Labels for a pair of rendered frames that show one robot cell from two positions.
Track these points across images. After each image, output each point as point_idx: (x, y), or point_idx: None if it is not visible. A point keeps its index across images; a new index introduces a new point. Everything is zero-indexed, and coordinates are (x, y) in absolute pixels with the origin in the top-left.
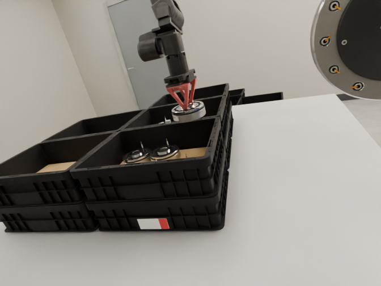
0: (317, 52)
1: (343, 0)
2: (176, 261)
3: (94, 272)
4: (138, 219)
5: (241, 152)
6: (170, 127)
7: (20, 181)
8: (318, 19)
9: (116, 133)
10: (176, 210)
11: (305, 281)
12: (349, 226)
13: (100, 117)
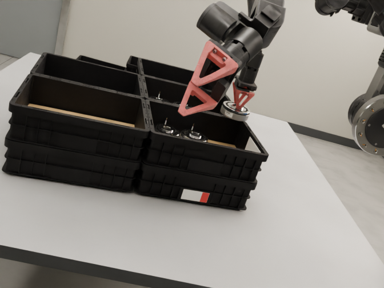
0: (358, 124)
1: (375, 108)
2: (221, 224)
3: (159, 223)
4: (184, 190)
5: None
6: (201, 115)
7: (88, 126)
8: (364, 111)
9: (146, 100)
10: (220, 188)
11: (303, 243)
12: (318, 222)
13: (75, 60)
